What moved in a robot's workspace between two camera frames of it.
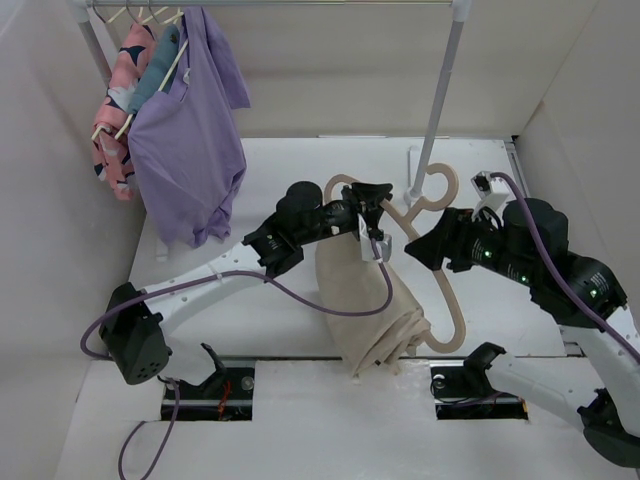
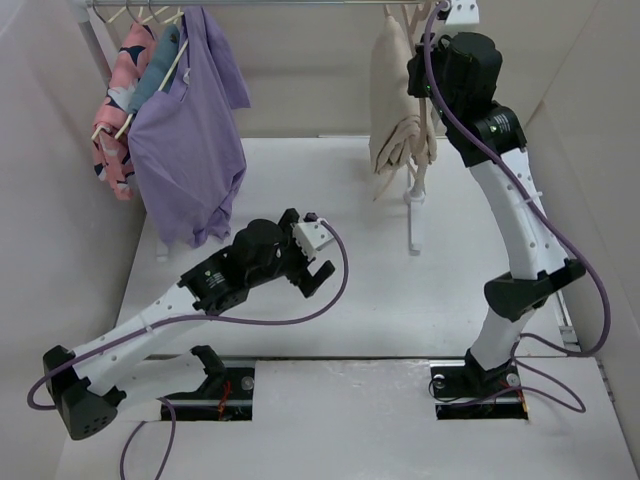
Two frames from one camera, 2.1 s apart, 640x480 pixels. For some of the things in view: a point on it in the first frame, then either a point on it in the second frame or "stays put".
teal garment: x=153 y=76 stays put
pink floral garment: x=111 y=146 stays put
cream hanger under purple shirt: x=179 y=54 stays put
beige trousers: x=383 y=339 to x=399 y=134
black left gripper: x=369 y=200 to x=302 y=276
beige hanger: x=441 y=277 to x=411 y=30
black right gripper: x=450 y=237 to x=415 y=85
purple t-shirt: x=187 y=145 stays put
